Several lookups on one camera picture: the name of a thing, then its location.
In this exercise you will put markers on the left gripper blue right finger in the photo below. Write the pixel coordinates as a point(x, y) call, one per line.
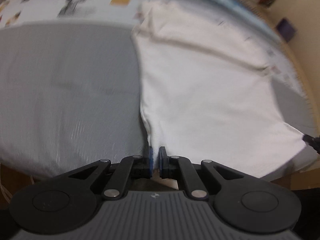
point(163, 163)

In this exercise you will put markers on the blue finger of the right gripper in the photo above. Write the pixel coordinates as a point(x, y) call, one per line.
point(314, 142)

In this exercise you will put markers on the dark purple mat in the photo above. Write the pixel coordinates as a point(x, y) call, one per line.
point(286, 29)

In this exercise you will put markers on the white long-sleeve shirt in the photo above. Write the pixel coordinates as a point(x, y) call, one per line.
point(206, 93)

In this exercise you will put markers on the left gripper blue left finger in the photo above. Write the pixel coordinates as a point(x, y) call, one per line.
point(149, 160)

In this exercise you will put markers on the grey patterned bed sheet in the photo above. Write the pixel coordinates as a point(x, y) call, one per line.
point(70, 83)

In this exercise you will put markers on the wooden bed frame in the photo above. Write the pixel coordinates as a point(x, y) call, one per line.
point(303, 49)

